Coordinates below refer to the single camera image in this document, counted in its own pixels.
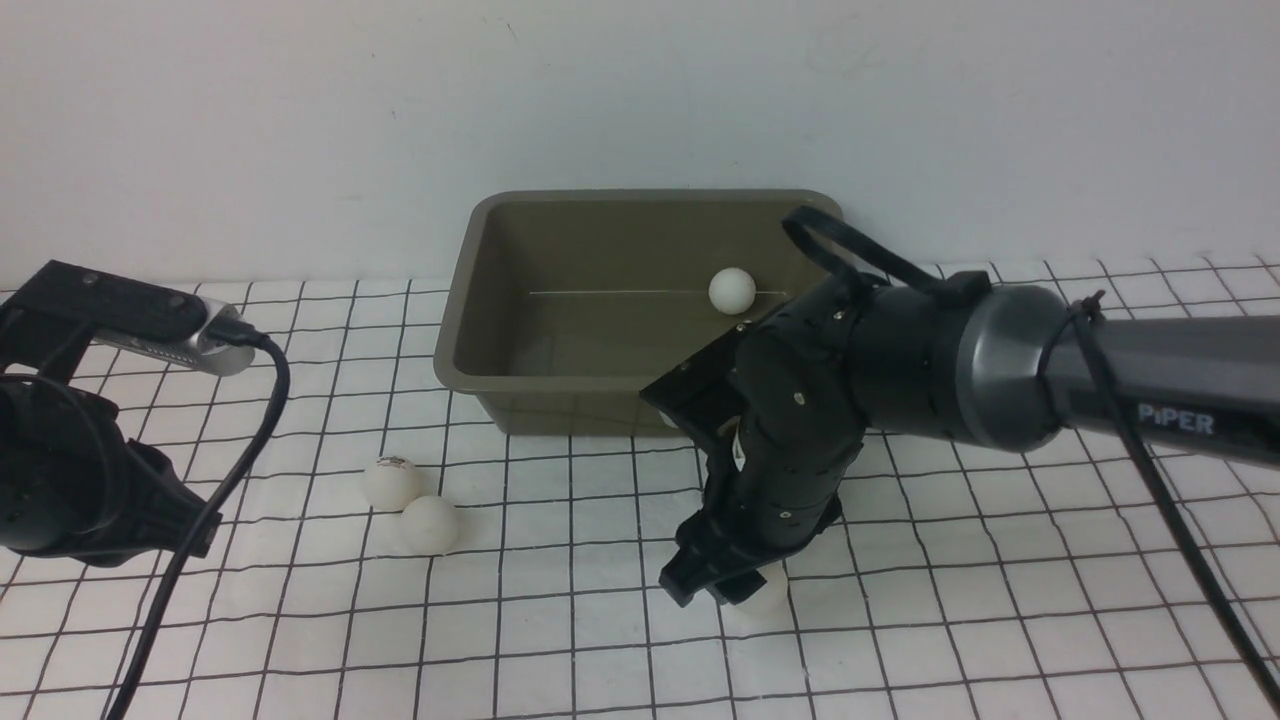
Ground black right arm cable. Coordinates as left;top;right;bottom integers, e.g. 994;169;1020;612
782;205;1280;706

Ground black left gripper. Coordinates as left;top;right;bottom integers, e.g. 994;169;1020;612
40;389;207;568

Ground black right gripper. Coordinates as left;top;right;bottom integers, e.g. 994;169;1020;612
658;411;867;607

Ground olive green plastic bin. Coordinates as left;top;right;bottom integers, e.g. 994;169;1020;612
434;190;845;437

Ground white grid tablecloth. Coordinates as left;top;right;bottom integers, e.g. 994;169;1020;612
0;255;1280;720

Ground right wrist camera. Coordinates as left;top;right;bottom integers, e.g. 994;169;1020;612
639;322;753;475

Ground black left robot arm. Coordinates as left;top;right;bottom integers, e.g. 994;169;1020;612
1;377;206;568

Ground white ball with logo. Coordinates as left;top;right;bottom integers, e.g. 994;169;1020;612
360;455;424;512

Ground black left camera cable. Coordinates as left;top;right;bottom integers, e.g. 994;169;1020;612
105;325;291;720

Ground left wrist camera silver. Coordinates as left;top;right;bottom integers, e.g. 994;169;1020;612
0;260;259;378

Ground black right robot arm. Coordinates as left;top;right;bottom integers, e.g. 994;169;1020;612
641;272;1277;606

